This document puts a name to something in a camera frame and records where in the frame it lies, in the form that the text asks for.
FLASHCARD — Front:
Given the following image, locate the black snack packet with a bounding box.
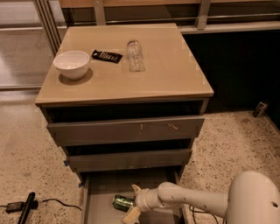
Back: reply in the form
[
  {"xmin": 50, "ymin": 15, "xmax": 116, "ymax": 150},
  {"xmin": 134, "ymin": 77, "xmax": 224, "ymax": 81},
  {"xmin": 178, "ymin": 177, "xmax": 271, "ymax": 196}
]
[{"xmin": 92, "ymin": 50, "xmax": 123, "ymax": 64}]

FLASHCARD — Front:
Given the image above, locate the white ceramic bowl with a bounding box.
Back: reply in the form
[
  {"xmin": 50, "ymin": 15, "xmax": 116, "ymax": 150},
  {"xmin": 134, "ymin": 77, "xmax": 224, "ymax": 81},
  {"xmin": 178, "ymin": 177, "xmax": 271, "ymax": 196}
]
[{"xmin": 53, "ymin": 51, "xmax": 90, "ymax": 80}]

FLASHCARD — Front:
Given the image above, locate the grey middle drawer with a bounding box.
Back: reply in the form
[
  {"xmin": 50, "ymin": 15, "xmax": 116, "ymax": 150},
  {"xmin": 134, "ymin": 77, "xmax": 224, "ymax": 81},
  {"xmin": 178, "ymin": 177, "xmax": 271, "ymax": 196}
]
[{"xmin": 66, "ymin": 149, "xmax": 192, "ymax": 172}]

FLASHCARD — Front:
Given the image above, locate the black bar device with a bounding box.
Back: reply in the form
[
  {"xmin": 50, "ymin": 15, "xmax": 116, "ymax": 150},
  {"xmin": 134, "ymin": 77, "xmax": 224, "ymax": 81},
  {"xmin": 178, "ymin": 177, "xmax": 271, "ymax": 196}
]
[{"xmin": 17, "ymin": 192, "xmax": 39, "ymax": 224}]

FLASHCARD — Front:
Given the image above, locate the black coiled cable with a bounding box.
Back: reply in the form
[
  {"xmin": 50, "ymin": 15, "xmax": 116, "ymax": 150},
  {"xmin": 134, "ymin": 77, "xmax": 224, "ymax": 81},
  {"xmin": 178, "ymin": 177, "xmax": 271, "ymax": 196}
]
[{"xmin": 188, "ymin": 205, "xmax": 221, "ymax": 224}]

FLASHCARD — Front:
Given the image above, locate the grey bottom drawer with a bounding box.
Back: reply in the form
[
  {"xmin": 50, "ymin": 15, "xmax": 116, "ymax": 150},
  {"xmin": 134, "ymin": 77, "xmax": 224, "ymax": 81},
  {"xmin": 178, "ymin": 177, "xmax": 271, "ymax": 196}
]
[{"xmin": 81, "ymin": 167, "xmax": 187, "ymax": 224}]

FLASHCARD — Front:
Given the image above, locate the clear plastic bottle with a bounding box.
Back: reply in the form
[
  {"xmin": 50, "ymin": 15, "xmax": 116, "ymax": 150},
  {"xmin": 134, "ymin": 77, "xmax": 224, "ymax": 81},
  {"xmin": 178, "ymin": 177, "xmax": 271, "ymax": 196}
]
[{"xmin": 127, "ymin": 39, "xmax": 145, "ymax": 72}]

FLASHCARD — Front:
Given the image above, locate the small grey floor device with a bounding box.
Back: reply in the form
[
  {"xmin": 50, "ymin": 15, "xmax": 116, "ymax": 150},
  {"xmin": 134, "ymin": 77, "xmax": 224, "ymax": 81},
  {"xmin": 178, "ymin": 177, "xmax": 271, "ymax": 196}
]
[{"xmin": 253, "ymin": 101, "xmax": 268, "ymax": 118}]

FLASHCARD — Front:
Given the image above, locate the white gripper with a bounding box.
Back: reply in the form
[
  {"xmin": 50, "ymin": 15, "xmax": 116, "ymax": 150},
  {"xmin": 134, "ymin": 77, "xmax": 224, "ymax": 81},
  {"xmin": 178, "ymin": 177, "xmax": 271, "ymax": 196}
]
[{"xmin": 122, "ymin": 184, "xmax": 160, "ymax": 224}]

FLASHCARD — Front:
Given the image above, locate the green soda can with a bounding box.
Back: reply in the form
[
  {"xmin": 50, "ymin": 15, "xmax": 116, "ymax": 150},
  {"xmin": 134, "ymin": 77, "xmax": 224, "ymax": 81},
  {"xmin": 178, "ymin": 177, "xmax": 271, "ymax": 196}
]
[{"xmin": 112, "ymin": 194, "xmax": 135, "ymax": 212}]

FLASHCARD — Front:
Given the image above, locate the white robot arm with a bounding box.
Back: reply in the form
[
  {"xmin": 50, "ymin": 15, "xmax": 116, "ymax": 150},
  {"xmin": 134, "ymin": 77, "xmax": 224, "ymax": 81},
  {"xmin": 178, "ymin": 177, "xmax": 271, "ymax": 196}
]
[{"xmin": 122, "ymin": 171, "xmax": 280, "ymax": 224}]

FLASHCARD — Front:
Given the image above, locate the metal railing frame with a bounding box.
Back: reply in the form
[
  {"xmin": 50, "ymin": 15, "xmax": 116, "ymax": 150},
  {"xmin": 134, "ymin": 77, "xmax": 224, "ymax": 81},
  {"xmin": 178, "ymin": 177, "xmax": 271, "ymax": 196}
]
[{"xmin": 31, "ymin": 0, "xmax": 280, "ymax": 53}]

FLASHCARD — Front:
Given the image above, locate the grey drawer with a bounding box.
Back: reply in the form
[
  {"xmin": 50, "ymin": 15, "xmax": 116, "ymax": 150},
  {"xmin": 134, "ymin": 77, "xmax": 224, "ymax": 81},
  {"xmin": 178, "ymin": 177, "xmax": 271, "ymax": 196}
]
[
  {"xmin": 66, "ymin": 149, "xmax": 192, "ymax": 172},
  {"xmin": 81, "ymin": 167, "xmax": 187, "ymax": 224},
  {"xmin": 47, "ymin": 116, "xmax": 204, "ymax": 146}
]

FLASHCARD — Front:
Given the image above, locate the black power adapter with cable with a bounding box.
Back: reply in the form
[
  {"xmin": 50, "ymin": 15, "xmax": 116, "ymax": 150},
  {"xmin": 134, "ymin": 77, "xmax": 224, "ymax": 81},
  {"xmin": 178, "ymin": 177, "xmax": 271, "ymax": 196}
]
[{"xmin": 3, "ymin": 199, "xmax": 81, "ymax": 214}]

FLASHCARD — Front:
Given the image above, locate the grey top drawer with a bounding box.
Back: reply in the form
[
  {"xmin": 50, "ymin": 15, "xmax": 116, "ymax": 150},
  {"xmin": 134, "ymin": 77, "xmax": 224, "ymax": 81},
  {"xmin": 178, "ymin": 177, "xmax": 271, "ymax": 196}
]
[{"xmin": 47, "ymin": 116, "xmax": 204, "ymax": 146}]

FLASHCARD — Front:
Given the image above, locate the grey drawer cabinet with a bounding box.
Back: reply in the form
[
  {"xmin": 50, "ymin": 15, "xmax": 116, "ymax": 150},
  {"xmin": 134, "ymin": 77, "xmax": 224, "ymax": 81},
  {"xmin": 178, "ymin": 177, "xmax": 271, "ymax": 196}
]
[{"xmin": 35, "ymin": 23, "xmax": 214, "ymax": 224}]

